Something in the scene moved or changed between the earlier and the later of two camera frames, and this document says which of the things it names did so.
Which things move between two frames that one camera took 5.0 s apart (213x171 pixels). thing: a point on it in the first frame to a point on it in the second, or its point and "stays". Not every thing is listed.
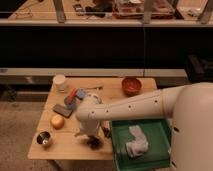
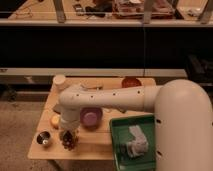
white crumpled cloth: [138, 147] stays
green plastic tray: [157, 132] stays
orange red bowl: [131, 86] stays
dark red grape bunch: [94, 142] to [68, 140]
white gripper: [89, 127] to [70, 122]
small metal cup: [43, 137] stays
